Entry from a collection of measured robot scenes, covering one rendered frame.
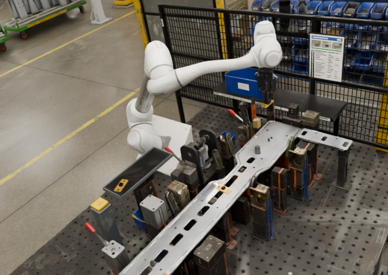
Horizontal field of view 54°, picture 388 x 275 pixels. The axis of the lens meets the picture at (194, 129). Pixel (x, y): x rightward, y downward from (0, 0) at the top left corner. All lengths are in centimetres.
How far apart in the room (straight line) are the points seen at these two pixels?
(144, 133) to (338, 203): 123
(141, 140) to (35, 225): 163
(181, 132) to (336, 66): 106
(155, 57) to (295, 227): 118
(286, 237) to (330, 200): 38
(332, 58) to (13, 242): 289
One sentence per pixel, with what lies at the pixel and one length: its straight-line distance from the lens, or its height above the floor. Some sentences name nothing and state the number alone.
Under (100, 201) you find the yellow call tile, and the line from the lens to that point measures 184.
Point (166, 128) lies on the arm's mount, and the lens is 266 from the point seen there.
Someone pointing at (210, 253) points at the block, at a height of 103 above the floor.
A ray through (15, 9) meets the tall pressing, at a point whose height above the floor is 50.
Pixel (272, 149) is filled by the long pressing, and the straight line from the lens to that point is 219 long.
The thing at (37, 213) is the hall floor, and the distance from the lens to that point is 385.
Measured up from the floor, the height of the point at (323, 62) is 127.
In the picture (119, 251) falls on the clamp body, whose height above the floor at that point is 106.
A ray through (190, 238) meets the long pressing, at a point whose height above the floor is 100.
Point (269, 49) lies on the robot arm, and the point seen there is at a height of 165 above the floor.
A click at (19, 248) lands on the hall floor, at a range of 362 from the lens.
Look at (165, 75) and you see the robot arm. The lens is 200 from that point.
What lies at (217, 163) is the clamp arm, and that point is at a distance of 209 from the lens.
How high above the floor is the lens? 233
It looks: 33 degrees down
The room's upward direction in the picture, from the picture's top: 10 degrees counter-clockwise
